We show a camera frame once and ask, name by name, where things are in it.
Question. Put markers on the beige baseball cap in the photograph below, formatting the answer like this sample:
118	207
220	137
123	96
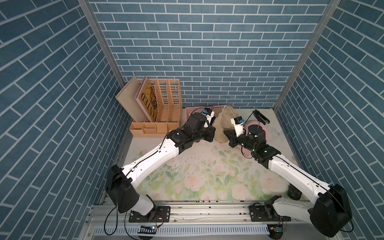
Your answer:
223	122

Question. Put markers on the pink baseball cap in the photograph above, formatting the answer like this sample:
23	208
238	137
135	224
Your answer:
261	125

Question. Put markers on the peach plastic desk organizer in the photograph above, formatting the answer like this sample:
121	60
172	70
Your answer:
169	100

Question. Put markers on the black round object on mat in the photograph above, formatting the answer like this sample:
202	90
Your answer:
294	193

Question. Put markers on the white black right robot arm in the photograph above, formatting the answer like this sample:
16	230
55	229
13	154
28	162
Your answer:
328	207

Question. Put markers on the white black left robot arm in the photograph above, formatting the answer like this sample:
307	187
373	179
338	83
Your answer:
122	182

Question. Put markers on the pink perforated plastic basket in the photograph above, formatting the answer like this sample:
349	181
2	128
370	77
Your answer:
190	110

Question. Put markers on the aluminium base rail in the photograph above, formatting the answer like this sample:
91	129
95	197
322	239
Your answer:
200	220

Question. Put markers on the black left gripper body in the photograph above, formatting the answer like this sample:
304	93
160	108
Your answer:
206	134

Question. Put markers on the wanted poster book pink edge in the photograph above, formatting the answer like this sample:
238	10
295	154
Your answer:
146	98

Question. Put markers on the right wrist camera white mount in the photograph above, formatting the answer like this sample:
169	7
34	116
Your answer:
238	123

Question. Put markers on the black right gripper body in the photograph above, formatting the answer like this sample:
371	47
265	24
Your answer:
243	140

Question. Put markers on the floral table mat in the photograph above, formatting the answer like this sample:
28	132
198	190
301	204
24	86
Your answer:
213	171

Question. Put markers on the black stapler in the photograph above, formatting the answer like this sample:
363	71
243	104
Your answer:
260	117

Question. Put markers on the beige flat board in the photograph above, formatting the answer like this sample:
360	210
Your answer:
126	98

